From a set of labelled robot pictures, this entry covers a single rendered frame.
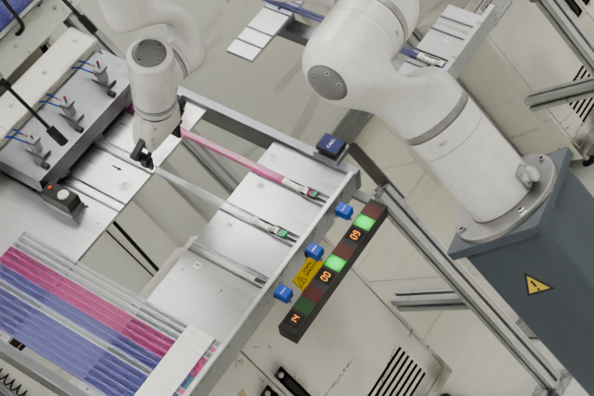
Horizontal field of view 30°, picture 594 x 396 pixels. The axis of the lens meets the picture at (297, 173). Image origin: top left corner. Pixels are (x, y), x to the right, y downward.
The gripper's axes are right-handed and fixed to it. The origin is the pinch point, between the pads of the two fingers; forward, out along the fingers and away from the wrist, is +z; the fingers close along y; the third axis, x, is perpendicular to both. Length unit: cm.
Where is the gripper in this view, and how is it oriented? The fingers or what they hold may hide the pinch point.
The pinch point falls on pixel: (160, 147)
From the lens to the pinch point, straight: 222.5
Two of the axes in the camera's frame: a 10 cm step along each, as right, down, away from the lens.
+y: -5.5, 7.1, -4.5
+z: -0.5, 5.1, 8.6
